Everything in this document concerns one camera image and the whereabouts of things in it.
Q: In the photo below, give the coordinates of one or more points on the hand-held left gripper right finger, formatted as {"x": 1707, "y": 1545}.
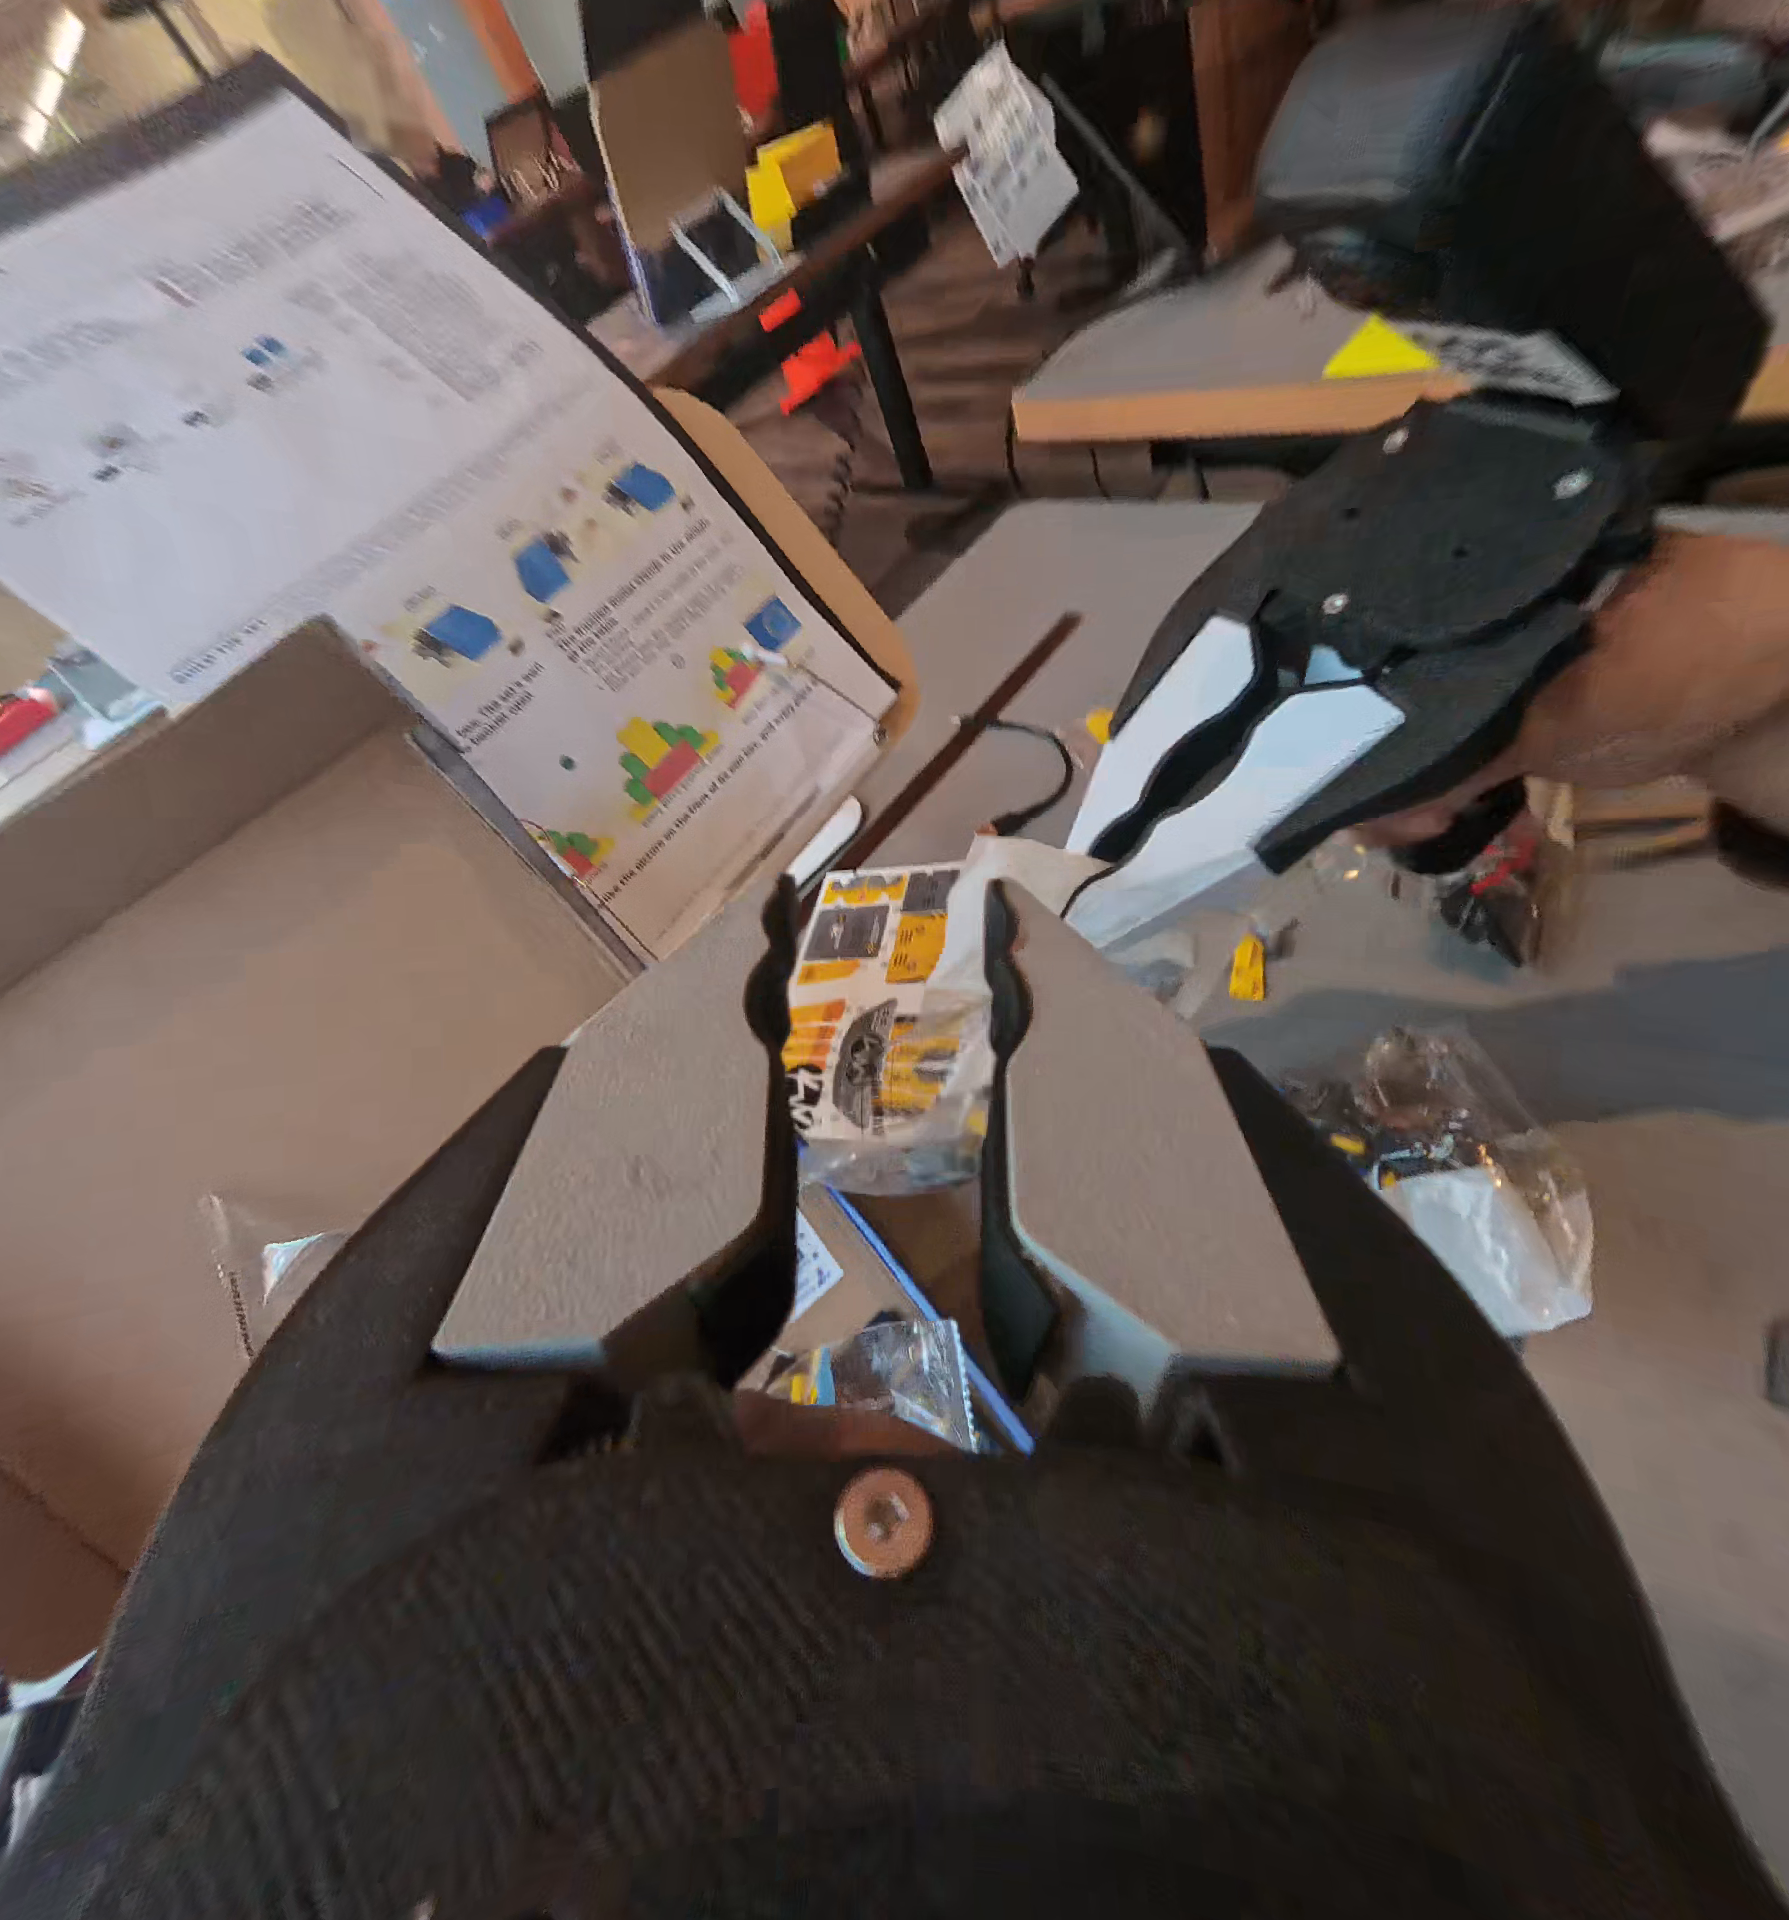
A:
{"x": 1148, "y": 1200}

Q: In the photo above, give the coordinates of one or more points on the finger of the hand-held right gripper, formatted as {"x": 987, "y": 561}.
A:
{"x": 1179, "y": 720}
{"x": 1314, "y": 764}

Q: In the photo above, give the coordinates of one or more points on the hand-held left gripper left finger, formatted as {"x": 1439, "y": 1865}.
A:
{"x": 624, "y": 1186}

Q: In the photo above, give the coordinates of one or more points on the clear bag black red parts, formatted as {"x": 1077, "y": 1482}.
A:
{"x": 1494, "y": 900}

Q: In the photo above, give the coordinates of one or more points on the yellow black sticker sheet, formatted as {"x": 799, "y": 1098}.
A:
{"x": 878, "y": 1021}

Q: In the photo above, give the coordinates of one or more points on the clear bag of dark parts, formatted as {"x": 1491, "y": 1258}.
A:
{"x": 1479, "y": 1215}

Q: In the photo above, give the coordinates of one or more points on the person's right forearm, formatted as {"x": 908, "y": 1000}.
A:
{"x": 1733, "y": 674}

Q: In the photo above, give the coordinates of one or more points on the person's right hand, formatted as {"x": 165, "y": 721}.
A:
{"x": 1578, "y": 720}

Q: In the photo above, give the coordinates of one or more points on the pile of loose toy parts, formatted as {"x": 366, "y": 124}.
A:
{"x": 1250, "y": 969}

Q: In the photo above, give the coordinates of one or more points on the wooden table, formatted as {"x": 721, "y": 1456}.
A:
{"x": 1209, "y": 360}

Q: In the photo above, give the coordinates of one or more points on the white flat stand base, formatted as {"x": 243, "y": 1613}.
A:
{"x": 834, "y": 840}

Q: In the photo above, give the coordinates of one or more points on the blue robot kit box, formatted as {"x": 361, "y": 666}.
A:
{"x": 233, "y": 1052}

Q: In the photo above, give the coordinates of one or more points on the grey office chair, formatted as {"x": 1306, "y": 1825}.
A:
{"x": 1374, "y": 135}

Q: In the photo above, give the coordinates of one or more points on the orange object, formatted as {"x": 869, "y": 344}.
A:
{"x": 818, "y": 367}

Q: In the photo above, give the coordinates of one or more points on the white paper sign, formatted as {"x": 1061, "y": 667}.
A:
{"x": 1007, "y": 151}

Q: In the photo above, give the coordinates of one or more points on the grey tube connector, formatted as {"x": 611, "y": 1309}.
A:
{"x": 1787, "y": 1364}

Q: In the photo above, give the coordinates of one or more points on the yellow box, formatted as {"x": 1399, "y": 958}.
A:
{"x": 797, "y": 173}

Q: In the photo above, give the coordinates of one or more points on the red object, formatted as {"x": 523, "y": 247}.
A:
{"x": 9, "y": 727}

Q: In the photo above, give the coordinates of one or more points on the cardboard sign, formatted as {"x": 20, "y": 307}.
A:
{"x": 668, "y": 135}

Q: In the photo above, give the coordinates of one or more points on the toy brick instruction poster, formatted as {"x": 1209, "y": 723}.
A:
{"x": 309, "y": 420}

